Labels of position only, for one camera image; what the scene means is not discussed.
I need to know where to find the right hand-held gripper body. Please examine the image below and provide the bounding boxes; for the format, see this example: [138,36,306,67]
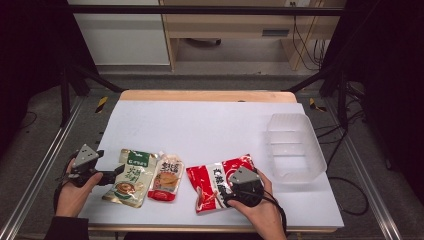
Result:
[228,166,265,208]

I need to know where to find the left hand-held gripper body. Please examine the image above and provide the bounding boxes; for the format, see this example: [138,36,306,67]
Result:
[67,143,105,189]

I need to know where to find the green beige sauce pouch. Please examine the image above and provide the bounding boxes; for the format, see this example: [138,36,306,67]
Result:
[101,148,160,209]

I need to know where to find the red white seasoning packet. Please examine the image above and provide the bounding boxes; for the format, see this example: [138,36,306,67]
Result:
[185,153,258,214]

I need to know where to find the white-capped spouted sauce pouch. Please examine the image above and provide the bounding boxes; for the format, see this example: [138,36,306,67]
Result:
[147,151,185,202]

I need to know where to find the clear plastic container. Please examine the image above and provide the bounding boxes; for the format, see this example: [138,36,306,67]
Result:
[265,112,328,184]

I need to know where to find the person's right hand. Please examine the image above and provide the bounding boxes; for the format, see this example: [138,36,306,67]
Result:
[228,168,288,235]

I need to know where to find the person's left hand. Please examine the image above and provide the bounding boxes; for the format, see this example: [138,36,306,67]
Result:
[54,158,105,219]

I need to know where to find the yellow black tape strip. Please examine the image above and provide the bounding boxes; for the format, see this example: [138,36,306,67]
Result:
[308,97,328,113]
[95,96,110,114]

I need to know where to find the black metal stand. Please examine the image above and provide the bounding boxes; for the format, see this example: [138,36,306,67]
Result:
[59,62,125,128]
[285,64,350,131]

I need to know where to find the white table mat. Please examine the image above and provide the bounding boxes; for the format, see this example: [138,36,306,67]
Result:
[78,99,345,229]

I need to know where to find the wooden table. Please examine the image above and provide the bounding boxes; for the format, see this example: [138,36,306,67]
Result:
[78,89,345,234]

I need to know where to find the black curtain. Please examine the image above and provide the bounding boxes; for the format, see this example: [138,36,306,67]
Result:
[323,0,424,204]
[0,0,99,154]

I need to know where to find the white cabinet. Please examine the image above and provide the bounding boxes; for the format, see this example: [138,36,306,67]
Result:
[67,0,171,67]

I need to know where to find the light wooden desk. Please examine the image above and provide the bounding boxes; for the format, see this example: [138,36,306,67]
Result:
[159,0,346,72]

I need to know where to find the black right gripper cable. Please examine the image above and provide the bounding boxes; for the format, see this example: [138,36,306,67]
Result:
[262,193,288,236]

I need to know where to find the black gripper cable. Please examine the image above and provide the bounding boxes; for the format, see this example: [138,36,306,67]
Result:
[53,156,74,216]
[262,193,288,236]

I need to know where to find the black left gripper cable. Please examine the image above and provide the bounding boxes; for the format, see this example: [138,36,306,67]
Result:
[53,156,74,216]

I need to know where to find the aluminium floor rail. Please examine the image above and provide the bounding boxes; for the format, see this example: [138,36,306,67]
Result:
[0,95,85,240]
[323,98,404,240]

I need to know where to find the black floor cable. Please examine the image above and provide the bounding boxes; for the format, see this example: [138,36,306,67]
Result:
[315,109,370,217]

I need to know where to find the black hanging desk cables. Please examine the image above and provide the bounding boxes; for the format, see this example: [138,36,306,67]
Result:
[290,2,327,72]

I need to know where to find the black horizontal frame bar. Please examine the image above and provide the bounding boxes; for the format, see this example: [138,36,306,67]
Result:
[66,5,345,17]

